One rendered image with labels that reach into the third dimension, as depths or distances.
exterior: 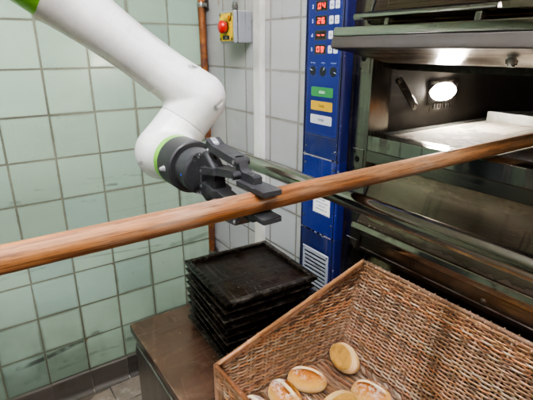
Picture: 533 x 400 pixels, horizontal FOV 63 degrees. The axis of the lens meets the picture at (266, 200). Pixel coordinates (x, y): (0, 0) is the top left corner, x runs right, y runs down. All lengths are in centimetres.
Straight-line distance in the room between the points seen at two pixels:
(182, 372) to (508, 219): 87
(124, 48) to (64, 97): 87
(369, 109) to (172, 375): 86
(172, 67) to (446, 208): 67
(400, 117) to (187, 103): 63
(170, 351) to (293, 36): 99
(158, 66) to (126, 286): 128
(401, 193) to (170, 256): 117
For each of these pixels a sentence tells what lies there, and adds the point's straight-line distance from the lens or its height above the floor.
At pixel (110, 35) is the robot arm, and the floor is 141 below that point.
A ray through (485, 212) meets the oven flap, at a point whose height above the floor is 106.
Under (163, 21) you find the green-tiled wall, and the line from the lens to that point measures 182.
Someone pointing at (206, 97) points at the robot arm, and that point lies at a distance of 86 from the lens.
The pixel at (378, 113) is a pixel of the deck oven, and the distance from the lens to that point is 119.
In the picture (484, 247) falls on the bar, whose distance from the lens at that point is 59.
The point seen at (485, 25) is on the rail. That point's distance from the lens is 83.
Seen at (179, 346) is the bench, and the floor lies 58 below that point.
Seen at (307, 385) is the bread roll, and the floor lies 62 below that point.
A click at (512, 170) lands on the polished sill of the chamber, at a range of 97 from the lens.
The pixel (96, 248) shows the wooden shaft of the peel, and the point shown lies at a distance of 51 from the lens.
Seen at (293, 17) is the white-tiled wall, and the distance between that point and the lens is 140.
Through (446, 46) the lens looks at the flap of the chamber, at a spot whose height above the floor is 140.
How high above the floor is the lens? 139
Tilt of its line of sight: 19 degrees down
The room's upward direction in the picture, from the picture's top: straight up
